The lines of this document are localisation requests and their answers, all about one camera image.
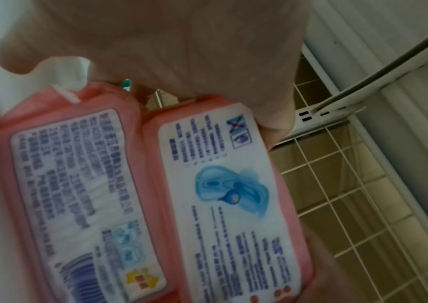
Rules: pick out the person's left hand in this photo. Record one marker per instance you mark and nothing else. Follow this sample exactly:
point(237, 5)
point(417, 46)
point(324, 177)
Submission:
point(184, 44)

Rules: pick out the pink packet with blue picture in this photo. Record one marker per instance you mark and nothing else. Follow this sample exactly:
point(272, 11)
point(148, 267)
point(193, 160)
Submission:
point(229, 201)

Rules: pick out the pink packet with text label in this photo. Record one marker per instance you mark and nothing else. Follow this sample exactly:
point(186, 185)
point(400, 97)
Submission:
point(75, 192)

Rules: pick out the small teal object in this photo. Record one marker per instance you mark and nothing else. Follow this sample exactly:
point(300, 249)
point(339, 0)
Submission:
point(125, 84)

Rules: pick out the white metal shelf bracket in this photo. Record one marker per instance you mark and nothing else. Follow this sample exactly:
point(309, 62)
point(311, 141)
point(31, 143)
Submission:
point(352, 94)

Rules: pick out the white slatted wall panel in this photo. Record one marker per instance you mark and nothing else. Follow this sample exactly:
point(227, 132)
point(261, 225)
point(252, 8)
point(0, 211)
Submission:
point(397, 59)

